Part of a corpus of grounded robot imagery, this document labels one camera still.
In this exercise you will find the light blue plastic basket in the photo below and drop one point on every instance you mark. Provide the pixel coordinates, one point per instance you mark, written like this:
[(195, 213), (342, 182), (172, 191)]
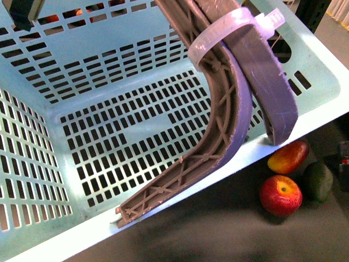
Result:
[(97, 99)]

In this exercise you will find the red yellow apple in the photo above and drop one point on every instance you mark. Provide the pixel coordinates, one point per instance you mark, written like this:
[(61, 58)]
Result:
[(280, 196)]

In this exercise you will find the red yellow mango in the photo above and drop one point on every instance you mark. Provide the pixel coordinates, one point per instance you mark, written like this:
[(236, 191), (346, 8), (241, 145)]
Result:
[(287, 159)]

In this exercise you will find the white zip tie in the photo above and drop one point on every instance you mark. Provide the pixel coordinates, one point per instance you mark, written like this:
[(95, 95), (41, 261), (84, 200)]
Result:
[(266, 26)]

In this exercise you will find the green avocado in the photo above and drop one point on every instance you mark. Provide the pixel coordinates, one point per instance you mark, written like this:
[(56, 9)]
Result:
[(317, 181)]

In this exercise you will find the grey basket handle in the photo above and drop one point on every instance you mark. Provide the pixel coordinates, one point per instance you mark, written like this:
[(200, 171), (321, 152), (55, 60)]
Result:
[(237, 69)]

